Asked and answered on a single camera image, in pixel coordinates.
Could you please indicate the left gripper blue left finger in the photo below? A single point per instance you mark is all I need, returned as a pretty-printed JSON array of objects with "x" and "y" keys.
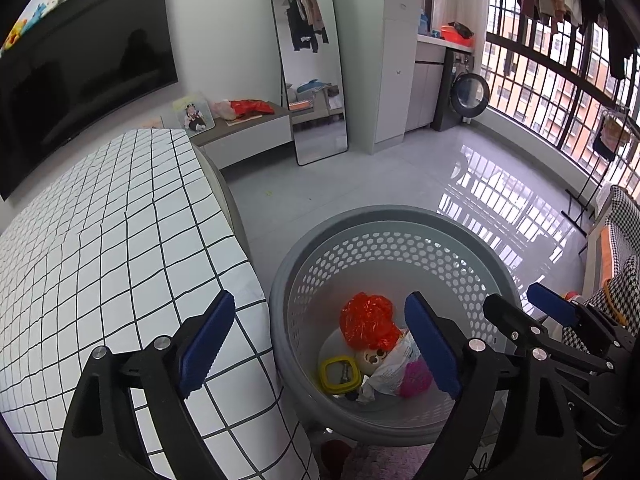
[{"x": 201, "y": 338}]

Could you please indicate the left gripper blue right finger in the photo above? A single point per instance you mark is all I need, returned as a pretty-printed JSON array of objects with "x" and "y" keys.
[{"x": 430, "y": 338}]

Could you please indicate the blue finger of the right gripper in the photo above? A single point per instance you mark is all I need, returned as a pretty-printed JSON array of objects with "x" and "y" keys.
[
  {"x": 553, "y": 305},
  {"x": 528, "y": 334}
]

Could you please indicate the red plastic bag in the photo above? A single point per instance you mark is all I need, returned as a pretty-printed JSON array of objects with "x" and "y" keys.
[{"x": 367, "y": 323}]

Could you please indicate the baby wipes pack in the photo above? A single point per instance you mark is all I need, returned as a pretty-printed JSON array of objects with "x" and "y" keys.
[{"x": 390, "y": 373}]

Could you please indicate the houndstooth cushion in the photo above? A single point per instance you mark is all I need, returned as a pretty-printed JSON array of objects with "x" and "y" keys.
[{"x": 612, "y": 269}]

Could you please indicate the small cartoon snack packet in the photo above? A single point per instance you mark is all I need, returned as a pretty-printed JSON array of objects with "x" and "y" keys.
[{"x": 369, "y": 361}]

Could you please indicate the black clothes rack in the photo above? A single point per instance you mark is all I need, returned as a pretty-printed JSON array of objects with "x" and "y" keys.
[{"x": 613, "y": 133}]

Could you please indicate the grey laundry basket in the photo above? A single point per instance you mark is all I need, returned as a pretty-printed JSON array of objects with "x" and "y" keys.
[{"x": 389, "y": 251}]

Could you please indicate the white checkered tablecloth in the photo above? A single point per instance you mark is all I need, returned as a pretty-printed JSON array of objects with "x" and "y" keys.
[{"x": 123, "y": 248}]

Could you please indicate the pink fluffy rug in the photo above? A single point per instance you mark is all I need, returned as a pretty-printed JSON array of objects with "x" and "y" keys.
[{"x": 370, "y": 462}]

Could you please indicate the low grey tv cabinet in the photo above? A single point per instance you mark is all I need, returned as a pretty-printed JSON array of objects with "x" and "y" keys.
[{"x": 226, "y": 145}]

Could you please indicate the washing machine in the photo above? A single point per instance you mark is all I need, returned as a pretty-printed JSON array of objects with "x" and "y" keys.
[{"x": 463, "y": 94}]

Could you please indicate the framed photo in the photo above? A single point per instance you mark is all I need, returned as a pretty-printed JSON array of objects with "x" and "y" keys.
[{"x": 194, "y": 114}]

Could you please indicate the red bag on cabinet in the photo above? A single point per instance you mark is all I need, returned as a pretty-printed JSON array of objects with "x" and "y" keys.
[{"x": 245, "y": 108}]

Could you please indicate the orange basin on counter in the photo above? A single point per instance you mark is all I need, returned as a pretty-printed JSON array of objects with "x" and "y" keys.
[{"x": 458, "y": 34}]

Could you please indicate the white tall cabinet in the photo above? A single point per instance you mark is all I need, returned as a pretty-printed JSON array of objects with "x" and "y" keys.
[{"x": 378, "y": 41}]

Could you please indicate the standing floor mirror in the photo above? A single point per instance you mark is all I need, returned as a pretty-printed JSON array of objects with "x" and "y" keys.
[{"x": 311, "y": 77}]

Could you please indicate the yellow plush toy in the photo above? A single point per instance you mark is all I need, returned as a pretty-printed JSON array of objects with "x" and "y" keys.
[{"x": 15, "y": 34}]

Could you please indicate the blue plush toy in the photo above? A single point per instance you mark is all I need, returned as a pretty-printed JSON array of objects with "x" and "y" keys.
[{"x": 41, "y": 10}]

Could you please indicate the black wall television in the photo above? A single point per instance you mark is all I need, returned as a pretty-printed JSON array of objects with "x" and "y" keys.
[{"x": 72, "y": 68}]

